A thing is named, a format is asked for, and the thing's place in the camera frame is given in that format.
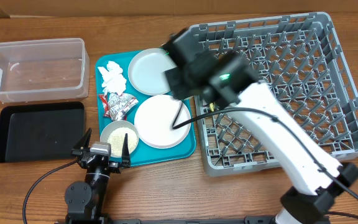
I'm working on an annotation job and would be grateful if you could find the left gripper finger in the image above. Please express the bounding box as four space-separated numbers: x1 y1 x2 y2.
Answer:
73 128 92 150
121 133 131 167

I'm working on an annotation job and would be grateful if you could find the silver foil wrapper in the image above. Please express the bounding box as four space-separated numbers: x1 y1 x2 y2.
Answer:
108 93 139 121

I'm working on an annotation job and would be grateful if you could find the yellow plastic utensil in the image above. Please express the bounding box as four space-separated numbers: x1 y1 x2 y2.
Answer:
209 103 215 111

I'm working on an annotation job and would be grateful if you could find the black plastic tray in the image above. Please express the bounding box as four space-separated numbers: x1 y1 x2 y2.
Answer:
0 101 86 163

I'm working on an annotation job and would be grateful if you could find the pink round plate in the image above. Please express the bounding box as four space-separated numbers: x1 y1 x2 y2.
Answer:
134 95 191 149

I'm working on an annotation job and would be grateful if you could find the white napkin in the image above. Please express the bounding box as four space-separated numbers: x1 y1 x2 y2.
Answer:
98 61 127 95

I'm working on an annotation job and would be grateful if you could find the grey bowl with grains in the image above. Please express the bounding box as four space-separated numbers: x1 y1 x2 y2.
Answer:
100 121 139 158

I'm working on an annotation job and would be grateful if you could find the clear plastic bin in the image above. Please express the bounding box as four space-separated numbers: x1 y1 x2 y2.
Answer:
0 38 90 103

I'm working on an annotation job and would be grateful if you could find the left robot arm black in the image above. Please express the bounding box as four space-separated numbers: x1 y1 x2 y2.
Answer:
65 129 131 224

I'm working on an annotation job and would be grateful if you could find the grey round plate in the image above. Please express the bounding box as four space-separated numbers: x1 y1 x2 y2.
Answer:
127 48 176 96

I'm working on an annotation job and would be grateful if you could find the grey dishwasher rack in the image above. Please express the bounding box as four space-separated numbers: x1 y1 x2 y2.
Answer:
190 12 358 177

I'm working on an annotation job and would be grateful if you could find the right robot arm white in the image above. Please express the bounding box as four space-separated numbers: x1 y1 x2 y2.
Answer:
162 29 358 223

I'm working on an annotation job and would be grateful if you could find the red snack wrapper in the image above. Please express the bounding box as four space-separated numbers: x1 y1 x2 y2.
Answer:
98 94 110 118

